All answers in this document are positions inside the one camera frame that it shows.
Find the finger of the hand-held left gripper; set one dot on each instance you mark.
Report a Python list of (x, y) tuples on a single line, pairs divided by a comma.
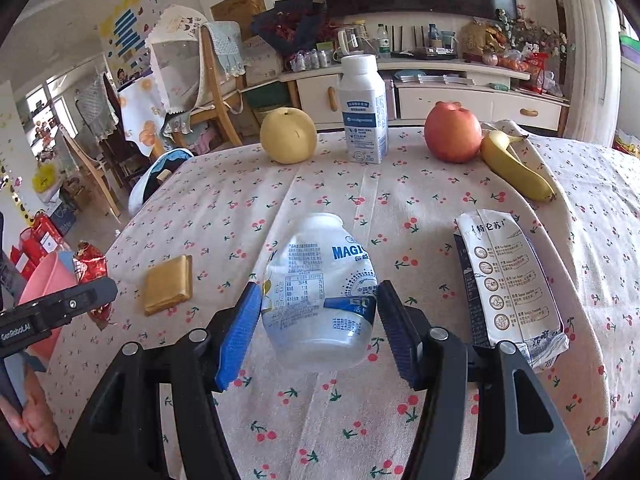
[(75, 305)]

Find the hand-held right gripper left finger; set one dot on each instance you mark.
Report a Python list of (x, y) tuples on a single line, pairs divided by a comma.
[(240, 340)]

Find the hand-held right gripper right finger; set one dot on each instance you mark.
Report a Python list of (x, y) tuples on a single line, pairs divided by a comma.
[(397, 340)]

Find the pink plastic basin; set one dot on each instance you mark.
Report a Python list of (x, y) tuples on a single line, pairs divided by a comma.
[(45, 285)]

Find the red printed snack wrapper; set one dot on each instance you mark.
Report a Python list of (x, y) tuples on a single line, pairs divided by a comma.
[(92, 270)]

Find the crushed white plastic bottle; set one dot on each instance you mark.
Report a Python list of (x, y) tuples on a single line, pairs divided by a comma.
[(320, 310)]

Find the person's left hand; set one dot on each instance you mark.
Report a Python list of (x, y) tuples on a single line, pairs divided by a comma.
[(42, 422)]

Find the light blue plastic item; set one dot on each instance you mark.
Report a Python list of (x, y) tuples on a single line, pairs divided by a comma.
[(66, 265)]

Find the red box with white label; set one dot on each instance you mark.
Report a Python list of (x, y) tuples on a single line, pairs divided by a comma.
[(37, 242)]

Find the white biscuit packet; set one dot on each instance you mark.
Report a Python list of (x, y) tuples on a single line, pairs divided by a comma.
[(510, 290)]

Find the bare wooden chair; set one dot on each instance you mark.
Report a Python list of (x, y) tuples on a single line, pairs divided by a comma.
[(90, 175)]

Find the white and blue bag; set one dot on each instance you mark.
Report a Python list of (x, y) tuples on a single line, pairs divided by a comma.
[(155, 180)]

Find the cluttered display shelf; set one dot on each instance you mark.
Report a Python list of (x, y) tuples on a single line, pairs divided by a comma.
[(45, 132)]

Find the orange print white cloth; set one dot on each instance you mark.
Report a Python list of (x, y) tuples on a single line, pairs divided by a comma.
[(142, 120)]

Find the grey lace cloth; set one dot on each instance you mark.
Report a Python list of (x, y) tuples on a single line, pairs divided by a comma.
[(96, 107)]

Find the yellow banana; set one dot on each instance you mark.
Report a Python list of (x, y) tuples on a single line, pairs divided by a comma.
[(515, 170)]

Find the yellow pear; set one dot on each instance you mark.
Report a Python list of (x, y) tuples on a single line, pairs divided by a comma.
[(287, 135)]

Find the red apple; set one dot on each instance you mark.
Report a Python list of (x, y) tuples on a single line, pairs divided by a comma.
[(452, 132)]

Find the upright white yogurt bottle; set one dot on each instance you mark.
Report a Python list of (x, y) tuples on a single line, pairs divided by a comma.
[(364, 110)]

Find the wooden chair with covers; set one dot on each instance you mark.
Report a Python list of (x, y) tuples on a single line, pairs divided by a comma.
[(220, 105)]

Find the white television cabinet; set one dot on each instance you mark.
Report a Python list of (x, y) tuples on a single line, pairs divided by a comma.
[(450, 102)]

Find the stack of papers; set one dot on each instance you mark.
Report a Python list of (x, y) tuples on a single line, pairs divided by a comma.
[(432, 78)]

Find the white mesh food cover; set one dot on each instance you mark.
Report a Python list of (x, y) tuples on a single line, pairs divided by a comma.
[(177, 55)]

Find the small green box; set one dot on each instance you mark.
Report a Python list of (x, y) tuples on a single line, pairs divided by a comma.
[(500, 87)]

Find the cardboard box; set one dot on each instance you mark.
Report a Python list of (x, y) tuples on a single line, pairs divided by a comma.
[(262, 62)]

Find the row of small glass jars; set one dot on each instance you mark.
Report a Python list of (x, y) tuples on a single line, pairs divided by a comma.
[(311, 60)]

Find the light blue lace cloth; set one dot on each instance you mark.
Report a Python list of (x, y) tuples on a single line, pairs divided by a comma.
[(227, 47)]

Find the green label plastic bottle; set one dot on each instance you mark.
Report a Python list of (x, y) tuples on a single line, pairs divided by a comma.
[(383, 42)]

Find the bag of oranges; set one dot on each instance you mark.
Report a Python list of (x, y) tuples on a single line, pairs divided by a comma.
[(514, 61)]

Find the red snack bag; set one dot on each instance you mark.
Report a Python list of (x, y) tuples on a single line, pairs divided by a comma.
[(537, 72)]

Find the clear glass pitcher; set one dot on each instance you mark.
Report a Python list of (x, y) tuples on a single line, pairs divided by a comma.
[(350, 41)]

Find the clear glass cup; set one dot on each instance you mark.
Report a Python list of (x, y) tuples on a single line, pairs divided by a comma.
[(449, 41)]

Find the brown paper snack bag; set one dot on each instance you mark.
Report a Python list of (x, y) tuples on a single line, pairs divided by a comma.
[(477, 40)]

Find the dark wrapped red bouquet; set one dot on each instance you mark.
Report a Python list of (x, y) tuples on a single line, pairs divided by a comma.
[(290, 22)]

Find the brown framed cork board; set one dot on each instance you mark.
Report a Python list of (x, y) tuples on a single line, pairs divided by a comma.
[(240, 7)]

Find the dried flower arrangement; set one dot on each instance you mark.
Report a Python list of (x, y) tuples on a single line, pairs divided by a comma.
[(530, 27)]

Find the white curtain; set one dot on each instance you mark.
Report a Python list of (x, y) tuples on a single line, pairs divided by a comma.
[(590, 45)]

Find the blue bars wall sticker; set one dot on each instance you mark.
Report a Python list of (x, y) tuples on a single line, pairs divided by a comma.
[(122, 30)]

